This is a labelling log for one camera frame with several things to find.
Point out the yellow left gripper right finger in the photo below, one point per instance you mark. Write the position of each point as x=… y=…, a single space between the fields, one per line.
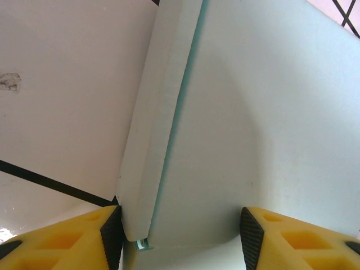
x=303 y=247

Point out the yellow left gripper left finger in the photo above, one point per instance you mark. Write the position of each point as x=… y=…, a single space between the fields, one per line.
x=56 y=244

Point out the light blue cloth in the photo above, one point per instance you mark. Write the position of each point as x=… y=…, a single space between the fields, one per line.
x=253 y=112

